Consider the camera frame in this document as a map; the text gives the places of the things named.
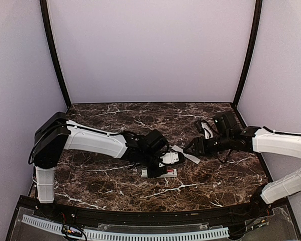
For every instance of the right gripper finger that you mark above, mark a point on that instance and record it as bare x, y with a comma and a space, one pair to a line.
189, 152
190, 146

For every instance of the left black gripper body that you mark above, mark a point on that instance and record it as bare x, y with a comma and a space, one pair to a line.
152, 173

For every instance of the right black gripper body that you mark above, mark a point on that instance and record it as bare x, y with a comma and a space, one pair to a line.
206, 148

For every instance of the white remote battery cover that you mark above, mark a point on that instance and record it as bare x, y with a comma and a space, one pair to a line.
187, 156

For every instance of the white remote control body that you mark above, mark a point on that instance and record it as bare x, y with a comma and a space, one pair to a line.
158, 174

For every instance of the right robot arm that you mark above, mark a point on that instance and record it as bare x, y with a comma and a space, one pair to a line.
230, 137

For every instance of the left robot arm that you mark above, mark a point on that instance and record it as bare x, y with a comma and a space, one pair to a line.
59, 133

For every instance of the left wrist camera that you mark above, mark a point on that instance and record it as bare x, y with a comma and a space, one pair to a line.
172, 158

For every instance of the black front rail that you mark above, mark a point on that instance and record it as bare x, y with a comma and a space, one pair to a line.
232, 215

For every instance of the white slotted cable duct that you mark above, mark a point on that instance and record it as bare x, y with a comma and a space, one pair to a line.
126, 232

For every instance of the right black frame post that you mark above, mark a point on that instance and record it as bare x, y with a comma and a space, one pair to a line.
249, 52

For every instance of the black frame post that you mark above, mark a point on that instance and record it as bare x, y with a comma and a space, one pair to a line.
53, 52
249, 52

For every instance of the left black frame post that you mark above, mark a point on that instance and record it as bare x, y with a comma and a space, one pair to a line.
53, 52

